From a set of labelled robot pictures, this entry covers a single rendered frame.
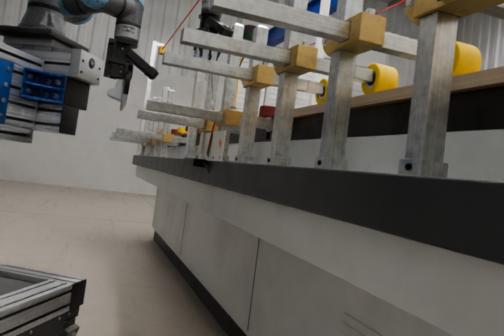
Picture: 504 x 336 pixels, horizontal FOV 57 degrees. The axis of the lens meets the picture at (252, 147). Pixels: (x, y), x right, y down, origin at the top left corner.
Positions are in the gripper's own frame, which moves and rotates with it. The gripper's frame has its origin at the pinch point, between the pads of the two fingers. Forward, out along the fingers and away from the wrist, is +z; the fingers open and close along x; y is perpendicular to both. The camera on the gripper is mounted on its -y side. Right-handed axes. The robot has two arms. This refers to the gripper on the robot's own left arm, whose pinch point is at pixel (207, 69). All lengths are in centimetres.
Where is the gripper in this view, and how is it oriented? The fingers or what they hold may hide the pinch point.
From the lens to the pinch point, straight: 161.2
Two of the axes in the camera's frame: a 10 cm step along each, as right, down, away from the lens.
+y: -6.4, -0.4, 7.7
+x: -7.6, -1.4, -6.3
